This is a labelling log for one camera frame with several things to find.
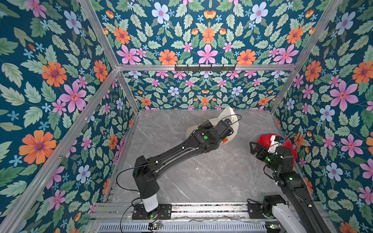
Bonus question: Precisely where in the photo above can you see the red flower-shaped plastic plate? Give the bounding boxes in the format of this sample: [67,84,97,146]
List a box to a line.
[257,134,298,159]

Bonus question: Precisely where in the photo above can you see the yellowish translucent plastic bag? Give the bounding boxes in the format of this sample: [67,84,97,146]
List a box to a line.
[186,107,240,145]

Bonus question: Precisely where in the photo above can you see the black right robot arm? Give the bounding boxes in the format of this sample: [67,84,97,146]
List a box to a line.
[250,142,331,233]

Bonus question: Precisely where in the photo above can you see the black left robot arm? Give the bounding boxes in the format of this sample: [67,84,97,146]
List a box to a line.
[133,118,235,214]

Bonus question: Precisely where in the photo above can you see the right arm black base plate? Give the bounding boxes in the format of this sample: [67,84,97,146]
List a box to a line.
[247,203,279,219]

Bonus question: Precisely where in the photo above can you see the black hook rail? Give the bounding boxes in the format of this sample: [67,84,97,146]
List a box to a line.
[174,64,236,72]

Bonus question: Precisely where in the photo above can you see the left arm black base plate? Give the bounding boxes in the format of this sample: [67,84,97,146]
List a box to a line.
[132,203,173,220]

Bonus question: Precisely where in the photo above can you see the aluminium frame rail base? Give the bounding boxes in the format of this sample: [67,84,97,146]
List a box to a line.
[87,201,336,233]

